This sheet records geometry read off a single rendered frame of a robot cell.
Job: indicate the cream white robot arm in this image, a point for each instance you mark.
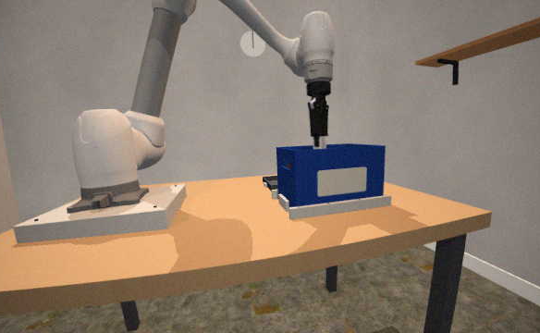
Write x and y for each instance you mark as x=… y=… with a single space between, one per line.
x=107 y=149

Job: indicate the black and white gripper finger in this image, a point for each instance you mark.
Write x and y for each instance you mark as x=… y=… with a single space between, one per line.
x=315 y=122
x=325 y=124

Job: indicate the blue plastic crate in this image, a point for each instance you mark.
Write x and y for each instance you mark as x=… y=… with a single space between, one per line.
x=321 y=176

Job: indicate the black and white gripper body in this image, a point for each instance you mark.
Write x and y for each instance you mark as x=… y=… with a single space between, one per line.
x=319 y=90

